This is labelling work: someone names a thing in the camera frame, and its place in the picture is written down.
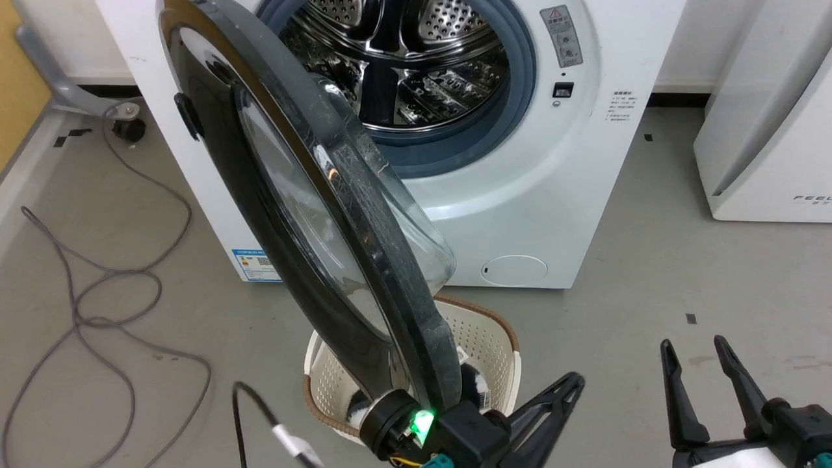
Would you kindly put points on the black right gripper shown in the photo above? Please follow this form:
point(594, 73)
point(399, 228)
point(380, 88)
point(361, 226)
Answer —
point(799, 435)

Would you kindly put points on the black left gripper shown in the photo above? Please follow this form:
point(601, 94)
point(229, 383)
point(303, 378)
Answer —
point(471, 435)

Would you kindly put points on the black round glass washer door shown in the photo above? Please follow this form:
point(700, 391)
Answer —
point(305, 214)

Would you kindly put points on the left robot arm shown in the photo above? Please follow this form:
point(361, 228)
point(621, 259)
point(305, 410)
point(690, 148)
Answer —
point(390, 422)

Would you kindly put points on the white front-load washing machine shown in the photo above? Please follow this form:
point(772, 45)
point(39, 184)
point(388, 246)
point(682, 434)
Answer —
point(559, 188)

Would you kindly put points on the blue-grey rubber door gasket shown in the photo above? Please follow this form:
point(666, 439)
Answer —
point(513, 104)

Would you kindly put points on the black door latch socket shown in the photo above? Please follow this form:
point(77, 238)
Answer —
point(563, 90)

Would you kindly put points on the black and white fluffy item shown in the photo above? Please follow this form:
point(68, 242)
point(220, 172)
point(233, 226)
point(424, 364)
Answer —
point(478, 388)

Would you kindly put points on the white perforated laundry basket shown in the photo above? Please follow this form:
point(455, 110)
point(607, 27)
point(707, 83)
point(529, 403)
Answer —
point(491, 344)

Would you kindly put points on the white floor appliance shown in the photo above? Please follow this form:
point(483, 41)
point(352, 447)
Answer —
point(773, 130)

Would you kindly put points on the blue energy label sticker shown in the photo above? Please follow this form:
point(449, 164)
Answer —
point(255, 265)

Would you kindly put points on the stainless steel washer drum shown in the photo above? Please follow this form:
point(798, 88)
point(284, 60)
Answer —
point(422, 71)

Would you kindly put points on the grey warning label sticker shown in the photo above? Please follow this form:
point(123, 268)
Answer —
point(562, 36)

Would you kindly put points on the black caster wheel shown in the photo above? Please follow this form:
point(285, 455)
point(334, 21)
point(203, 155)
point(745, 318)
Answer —
point(129, 130)

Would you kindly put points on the grey metal stand leg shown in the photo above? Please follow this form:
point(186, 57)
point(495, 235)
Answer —
point(52, 78)

